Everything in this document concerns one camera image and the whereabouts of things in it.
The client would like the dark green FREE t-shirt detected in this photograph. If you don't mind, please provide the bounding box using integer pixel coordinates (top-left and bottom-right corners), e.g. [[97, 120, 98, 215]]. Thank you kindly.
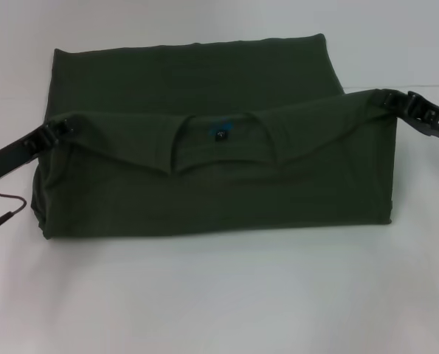
[[30, 32, 397, 243]]

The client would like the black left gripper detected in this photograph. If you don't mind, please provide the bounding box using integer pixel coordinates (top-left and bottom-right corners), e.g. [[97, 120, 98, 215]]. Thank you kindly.
[[0, 117, 75, 182]]

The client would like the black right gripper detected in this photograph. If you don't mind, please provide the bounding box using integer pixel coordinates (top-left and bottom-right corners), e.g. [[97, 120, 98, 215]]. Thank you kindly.
[[373, 90, 439, 147]]

